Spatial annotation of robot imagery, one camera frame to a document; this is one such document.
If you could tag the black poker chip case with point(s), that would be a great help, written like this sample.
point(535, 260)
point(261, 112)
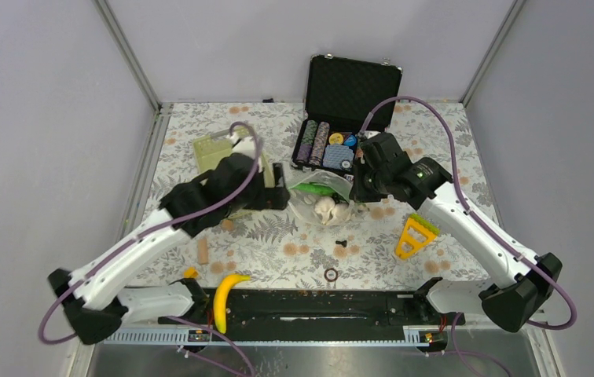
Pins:
point(340, 93)

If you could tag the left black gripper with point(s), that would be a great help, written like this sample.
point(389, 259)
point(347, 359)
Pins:
point(273, 199)

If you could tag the yellow banana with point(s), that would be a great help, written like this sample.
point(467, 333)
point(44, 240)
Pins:
point(221, 295)

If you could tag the light green plastic basket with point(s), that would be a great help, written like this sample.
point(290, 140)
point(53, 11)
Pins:
point(211, 148)

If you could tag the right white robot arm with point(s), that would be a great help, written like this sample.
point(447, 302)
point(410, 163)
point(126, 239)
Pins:
point(520, 280)

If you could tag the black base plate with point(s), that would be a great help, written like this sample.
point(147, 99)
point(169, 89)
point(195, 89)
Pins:
point(281, 315)

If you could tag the wooden cylinder block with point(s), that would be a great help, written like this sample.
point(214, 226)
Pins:
point(202, 251)

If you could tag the white mushroom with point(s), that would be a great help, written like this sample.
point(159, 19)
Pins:
point(329, 212)

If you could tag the long green pepper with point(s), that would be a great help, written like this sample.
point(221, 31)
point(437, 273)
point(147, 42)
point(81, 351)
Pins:
point(315, 188)

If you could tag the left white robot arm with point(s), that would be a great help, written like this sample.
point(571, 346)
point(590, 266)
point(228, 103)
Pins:
point(97, 299)

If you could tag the yellow plastic triangle tool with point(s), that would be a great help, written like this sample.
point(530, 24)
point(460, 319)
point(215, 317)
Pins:
point(417, 233)

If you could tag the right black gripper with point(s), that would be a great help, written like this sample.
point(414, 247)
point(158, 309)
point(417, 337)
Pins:
point(358, 192)

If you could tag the clear zip top bag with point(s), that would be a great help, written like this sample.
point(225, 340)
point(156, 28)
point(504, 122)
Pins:
point(301, 203)

